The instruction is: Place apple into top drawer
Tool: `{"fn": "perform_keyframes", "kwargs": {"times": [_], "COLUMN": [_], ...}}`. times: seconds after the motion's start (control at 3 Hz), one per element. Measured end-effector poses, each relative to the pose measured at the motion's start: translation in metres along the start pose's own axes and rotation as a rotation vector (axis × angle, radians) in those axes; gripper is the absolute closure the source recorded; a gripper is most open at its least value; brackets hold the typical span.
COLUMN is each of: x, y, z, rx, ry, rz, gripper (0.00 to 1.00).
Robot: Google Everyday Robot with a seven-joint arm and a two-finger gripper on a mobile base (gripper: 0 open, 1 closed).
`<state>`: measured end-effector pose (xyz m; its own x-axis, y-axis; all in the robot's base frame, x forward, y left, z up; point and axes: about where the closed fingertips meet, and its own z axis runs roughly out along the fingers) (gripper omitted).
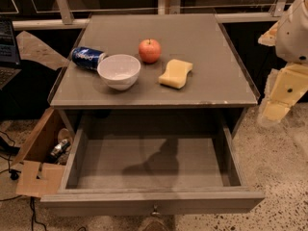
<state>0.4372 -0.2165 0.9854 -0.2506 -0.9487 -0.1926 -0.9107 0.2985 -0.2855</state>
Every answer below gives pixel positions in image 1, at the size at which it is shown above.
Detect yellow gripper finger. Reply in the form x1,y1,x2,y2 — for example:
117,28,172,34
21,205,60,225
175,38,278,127
258,63,308,126
258,22,279,46

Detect red apple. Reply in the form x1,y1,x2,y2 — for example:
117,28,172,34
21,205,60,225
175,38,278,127
139,38,162,64

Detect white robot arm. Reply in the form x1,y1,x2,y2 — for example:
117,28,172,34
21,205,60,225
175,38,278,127
258,0,308,125

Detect grey cabinet with top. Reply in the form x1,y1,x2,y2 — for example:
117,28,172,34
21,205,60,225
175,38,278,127
51,13,258,129

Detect open grey top drawer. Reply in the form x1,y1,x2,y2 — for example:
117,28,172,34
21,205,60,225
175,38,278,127
41,113,265,216

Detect metal drawer knob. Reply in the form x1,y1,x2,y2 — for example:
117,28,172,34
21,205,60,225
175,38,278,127
151,205,161,218

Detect yellow sponge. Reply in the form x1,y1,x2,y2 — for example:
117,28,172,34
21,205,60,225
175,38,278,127
158,59,193,89

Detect white bowl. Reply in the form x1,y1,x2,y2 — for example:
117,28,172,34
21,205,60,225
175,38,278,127
97,54,141,90

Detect blue soda can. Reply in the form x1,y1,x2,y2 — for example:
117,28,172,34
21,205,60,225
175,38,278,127
71,46,106,70

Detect brown cardboard sheet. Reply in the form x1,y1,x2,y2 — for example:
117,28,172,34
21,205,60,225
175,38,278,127
16,31,69,70

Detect small items in box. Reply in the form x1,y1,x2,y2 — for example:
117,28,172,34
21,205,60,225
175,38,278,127
47,128,73,164

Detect laptop computer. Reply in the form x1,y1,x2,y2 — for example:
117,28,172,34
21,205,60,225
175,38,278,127
0,18,21,90

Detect cardboard box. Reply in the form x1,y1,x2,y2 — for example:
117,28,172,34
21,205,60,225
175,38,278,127
13,108,73,197

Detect metal railing frame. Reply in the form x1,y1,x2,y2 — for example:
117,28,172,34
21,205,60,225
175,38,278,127
0,0,295,30

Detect black cable on floor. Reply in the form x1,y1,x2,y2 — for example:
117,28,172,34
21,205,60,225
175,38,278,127
0,130,49,231

